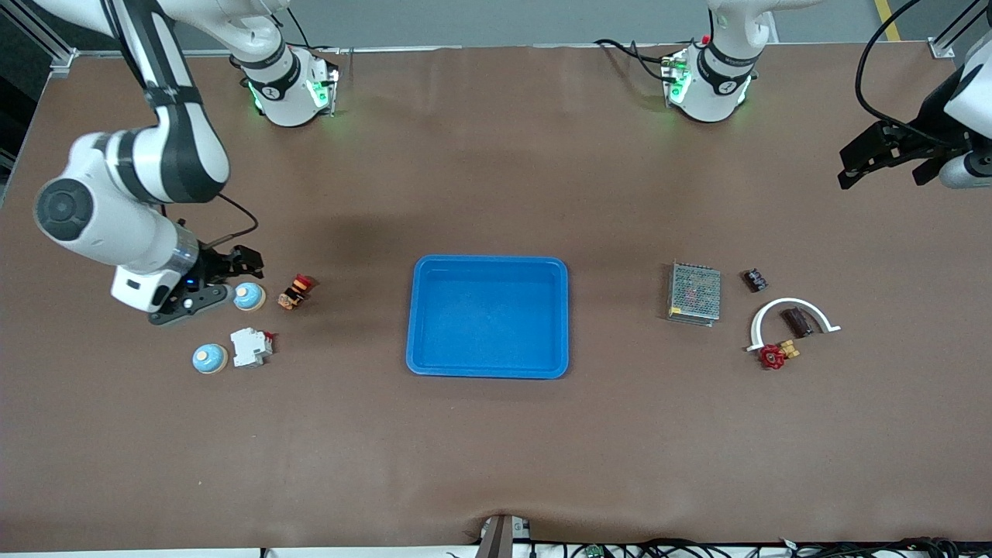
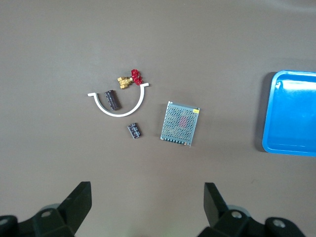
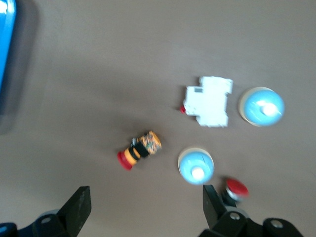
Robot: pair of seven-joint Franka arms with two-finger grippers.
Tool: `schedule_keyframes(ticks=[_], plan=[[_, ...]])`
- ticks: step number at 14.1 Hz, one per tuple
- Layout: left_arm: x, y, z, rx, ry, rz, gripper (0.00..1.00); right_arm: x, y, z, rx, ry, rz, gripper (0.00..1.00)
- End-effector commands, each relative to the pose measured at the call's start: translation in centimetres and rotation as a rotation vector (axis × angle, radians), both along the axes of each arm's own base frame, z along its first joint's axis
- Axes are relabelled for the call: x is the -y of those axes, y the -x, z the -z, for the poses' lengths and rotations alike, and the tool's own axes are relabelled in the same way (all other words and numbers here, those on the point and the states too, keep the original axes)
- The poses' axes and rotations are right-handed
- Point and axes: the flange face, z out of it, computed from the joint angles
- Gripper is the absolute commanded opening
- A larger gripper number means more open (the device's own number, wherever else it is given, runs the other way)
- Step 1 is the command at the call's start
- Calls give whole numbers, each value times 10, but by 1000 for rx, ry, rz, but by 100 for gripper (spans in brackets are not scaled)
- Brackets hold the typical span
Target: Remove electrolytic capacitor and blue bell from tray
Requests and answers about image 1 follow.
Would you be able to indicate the blue plastic tray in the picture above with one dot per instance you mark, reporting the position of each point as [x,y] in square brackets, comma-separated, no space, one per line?
[488,318]

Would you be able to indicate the blue desk bell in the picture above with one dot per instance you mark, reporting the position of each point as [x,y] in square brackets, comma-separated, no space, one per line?
[210,359]
[249,297]

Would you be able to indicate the dark brown capacitor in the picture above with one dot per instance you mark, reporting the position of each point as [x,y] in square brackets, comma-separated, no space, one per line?
[797,322]

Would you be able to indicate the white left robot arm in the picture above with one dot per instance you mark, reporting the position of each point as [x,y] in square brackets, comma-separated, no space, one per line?
[721,85]

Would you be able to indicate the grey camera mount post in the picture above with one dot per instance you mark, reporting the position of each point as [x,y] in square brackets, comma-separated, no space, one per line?
[496,539]

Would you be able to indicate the metal mesh power supply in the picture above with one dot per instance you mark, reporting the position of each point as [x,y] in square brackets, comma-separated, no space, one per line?
[694,293]

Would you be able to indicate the small green circuit board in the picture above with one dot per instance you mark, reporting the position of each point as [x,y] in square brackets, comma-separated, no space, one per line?
[594,551]

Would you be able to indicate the green lit connector box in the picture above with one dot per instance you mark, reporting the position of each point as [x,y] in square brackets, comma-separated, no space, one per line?
[322,91]
[676,77]

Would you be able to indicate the brown table cover sheet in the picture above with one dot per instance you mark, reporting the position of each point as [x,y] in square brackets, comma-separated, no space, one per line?
[496,449]

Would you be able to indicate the orange red selector switch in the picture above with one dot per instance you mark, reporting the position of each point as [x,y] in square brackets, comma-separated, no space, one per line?
[294,292]

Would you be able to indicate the white curved bracket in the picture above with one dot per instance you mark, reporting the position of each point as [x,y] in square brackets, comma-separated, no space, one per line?
[790,301]

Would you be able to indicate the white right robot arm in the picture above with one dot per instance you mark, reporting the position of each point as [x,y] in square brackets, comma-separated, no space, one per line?
[101,232]

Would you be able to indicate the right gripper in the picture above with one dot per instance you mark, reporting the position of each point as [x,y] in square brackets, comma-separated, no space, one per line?
[209,266]

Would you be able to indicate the aluminium frame corner post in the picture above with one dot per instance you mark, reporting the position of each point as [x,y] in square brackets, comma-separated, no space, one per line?
[66,60]
[942,48]

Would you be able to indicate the white circuit breaker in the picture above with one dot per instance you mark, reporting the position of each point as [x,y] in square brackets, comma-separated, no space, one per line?
[249,347]

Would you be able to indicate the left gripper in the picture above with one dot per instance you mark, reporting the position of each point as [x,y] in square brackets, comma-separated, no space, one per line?
[927,129]

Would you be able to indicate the small dark terminal block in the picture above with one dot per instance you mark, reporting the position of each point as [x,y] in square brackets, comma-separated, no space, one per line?
[756,280]

